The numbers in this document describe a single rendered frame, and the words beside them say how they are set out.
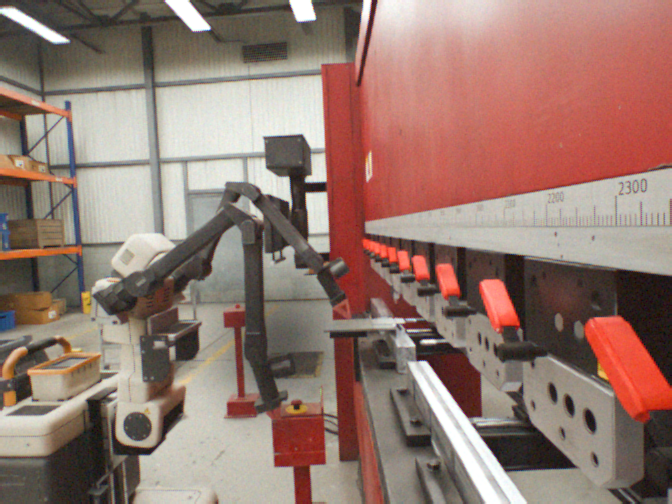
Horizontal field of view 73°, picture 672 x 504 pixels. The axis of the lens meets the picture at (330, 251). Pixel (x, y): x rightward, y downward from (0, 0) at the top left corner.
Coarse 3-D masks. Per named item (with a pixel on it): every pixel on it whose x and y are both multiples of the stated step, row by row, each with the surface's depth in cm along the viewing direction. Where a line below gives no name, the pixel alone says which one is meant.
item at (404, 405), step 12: (396, 396) 126; (408, 396) 125; (396, 408) 119; (408, 408) 117; (408, 420) 110; (420, 420) 109; (408, 432) 103; (420, 432) 103; (408, 444) 103; (420, 444) 103
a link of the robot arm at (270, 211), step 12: (252, 192) 176; (264, 204) 179; (264, 216) 179; (276, 216) 178; (276, 228) 178; (288, 228) 178; (288, 240) 178; (300, 240) 177; (300, 252) 176; (312, 252) 176
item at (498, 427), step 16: (512, 416) 120; (528, 416) 115; (480, 432) 116; (496, 432) 115; (512, 432) 115; (528, 432) 115; (496, 448) 115; (512, 448) 116; (528, 448) 116; (544, 448) 116; (512, 464) 116; (528, 464) 116; (544, 464) 115; (560, 464) 115
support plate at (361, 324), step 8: (336, 320) 185; (344, 320) 185; (352, 320) 184; (360, 320) 183; (368, 320) 183; (328, 328) 171; (336, 328) 171; (344, 328) 170; (352, 328) 170; (360, 328) 169; (368, 328) 169; (376, 328) 169; (384, 328) 169; (392, 328) 169
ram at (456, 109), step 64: (384, 0) 139; (448, 0) 69; (512, 0) 46; (576, 0) 35; (640, 0) 28; (384, 64) 146; (448, 64) 71; (512, 64) 47; (576, 64) 35; (640, 64) 28; (384, 128) 153; (448, 128) 73; (512, 128) 48; (576, 128) 35; (640, 128) 28; (384, 192) 161; (448, 192) 74; (512, 192) 48; (576, 256) 36; (640, 256) 29
